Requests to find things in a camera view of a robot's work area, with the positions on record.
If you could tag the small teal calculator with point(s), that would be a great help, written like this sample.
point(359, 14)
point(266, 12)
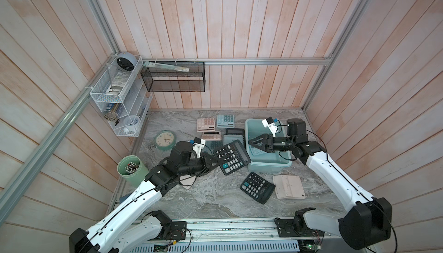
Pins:
point(225, 121)

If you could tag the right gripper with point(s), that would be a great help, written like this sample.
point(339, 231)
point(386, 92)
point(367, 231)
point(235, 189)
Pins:
point(265, 139)

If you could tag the black mesh basket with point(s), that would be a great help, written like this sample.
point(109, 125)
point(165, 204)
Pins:
point(165, 81)

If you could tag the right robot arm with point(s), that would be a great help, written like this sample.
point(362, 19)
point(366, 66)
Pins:
point(368, 219)

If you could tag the white wire shelf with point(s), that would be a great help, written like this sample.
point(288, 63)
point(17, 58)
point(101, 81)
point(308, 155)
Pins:
point(119, 93)

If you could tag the white mug on shelf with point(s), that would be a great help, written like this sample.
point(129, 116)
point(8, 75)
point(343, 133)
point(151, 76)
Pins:
point(131, 123)

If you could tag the grey round alarm clock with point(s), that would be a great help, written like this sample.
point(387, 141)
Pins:
point(127, 61)

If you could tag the large black desk calculator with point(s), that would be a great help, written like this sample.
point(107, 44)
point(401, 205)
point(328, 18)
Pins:
point(235, 131)

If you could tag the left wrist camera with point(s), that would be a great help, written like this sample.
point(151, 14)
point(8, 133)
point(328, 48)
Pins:
point(198, 146)

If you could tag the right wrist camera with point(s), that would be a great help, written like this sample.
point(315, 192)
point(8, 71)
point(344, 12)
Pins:
point(270, 123)

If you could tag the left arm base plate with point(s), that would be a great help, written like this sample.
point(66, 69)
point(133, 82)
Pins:
point(174, 231)

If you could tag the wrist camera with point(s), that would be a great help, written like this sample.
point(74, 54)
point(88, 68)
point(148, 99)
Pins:
point(198, 146)
point(270, 123)

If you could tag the upturned light blue calculator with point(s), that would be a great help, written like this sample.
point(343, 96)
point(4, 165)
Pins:
point(229, 138)

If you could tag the pink calculator on stack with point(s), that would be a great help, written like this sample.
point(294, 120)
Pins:
point(212, 136)

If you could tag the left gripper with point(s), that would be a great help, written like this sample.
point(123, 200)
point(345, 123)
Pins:
point(206, 159)

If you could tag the small pink calculator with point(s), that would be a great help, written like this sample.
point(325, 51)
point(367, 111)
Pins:
point(206, 125)

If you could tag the green round clock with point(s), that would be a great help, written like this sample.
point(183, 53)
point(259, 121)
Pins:
point(165, 140)

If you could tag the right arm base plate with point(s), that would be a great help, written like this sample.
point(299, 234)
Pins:
point(292, 228)

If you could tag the blue calculator under pink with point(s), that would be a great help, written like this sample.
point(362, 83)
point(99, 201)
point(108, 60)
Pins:
point(214, 144)

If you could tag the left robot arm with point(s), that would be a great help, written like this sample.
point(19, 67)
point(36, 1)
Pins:
point(116, 233)

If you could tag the green pen cup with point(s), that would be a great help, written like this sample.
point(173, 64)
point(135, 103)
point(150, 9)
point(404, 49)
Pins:
point(132, 169)

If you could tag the ruler on basket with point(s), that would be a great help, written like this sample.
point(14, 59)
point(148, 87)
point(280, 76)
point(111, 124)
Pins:
point(165, 66)

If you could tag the small black calculator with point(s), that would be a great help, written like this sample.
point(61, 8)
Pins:
point(232, 157)

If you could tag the upturned pink calculator right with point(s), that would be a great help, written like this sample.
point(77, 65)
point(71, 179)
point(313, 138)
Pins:
point(288, 187)

